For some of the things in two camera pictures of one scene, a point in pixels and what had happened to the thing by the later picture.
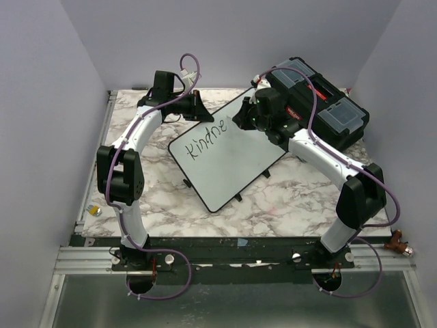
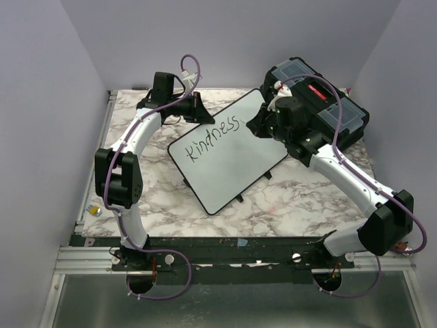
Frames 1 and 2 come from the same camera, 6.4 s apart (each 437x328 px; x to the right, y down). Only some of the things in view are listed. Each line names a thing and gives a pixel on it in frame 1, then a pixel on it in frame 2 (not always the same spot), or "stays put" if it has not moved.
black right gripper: [241, 118] → [257, 124]
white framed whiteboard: [219, 159] stays put
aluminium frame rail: [74, 257] stays put
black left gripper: [202, 113] stays put
